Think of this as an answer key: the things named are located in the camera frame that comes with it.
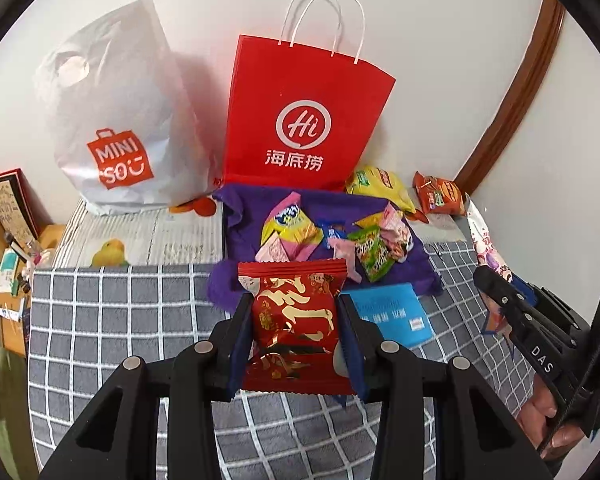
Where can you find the green triangular snack packet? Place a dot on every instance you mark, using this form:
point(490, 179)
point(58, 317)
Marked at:
point(372, 255)

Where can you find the orange red chip bag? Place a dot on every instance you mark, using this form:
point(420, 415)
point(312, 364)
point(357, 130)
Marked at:
point(437, 192)

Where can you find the yellow pink snack packet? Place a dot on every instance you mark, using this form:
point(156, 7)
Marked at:
point(290, 222)

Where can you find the pink triangular snack packet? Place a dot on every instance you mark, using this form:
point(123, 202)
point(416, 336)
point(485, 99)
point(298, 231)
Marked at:
point(272, 251)

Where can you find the pink panda snack packet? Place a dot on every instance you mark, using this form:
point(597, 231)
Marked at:
point(395, 232)

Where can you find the person's right hand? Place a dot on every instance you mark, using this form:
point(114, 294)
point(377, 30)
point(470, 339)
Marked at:
point(540, 405)

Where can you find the small blue snack packet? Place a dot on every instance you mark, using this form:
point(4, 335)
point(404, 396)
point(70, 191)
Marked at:
point(332, 234)

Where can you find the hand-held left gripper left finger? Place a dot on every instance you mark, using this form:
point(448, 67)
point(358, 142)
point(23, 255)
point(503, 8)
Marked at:
point(240, 355)

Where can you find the yellow triangular snack packet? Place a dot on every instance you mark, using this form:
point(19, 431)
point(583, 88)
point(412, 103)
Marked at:
point(375, 221)

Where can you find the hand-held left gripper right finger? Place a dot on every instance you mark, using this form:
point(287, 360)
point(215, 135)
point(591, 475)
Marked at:
point(352, 355)

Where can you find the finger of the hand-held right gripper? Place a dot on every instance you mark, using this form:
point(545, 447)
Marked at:
point(525, 291)
point(500, 297)

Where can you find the brown patterned box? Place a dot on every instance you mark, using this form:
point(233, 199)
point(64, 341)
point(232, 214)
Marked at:
point(10, 212)

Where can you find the purple cloth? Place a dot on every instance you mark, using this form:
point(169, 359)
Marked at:
point(240, 220)

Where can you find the teal white small box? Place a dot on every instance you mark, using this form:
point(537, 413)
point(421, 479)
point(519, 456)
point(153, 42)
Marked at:
point(6, 271)

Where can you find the white plastic shopping bag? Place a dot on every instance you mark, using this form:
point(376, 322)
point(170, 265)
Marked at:
point(120, 110)

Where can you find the yellow chip bag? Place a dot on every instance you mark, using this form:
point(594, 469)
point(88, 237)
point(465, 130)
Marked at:
point(375, 182)

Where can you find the red paper bag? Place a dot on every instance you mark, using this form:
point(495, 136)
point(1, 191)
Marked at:
point(305, 85)

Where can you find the wooden nightstand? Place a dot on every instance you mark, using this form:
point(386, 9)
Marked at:
point(15, 325)

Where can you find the pale pink snack packet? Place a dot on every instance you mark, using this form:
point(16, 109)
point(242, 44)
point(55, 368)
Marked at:
point(345, 257)

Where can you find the red small snack packets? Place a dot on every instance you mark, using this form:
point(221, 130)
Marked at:
point(482, 240)

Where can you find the grey checkered tablecloth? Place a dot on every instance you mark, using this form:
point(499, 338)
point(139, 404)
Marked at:
point(130, 310)

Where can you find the blue tissue pack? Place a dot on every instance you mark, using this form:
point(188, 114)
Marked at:
point(390, 310)

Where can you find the white fruit print sheet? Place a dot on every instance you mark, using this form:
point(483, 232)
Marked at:
point(155, 235)

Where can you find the green blanket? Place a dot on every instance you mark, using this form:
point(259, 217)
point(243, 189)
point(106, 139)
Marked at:
point(5, 390)

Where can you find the red gold snack packet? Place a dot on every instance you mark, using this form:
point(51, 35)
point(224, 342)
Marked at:
point(295, 320)

